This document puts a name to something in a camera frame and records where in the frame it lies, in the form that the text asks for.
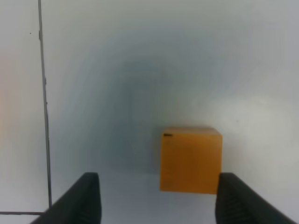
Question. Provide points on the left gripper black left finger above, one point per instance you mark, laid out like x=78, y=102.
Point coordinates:
x=81, y=204

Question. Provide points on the orange cube block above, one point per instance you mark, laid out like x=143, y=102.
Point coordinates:
x=190, y=160

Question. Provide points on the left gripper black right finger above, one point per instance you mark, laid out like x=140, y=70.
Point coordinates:
x=237, y=203

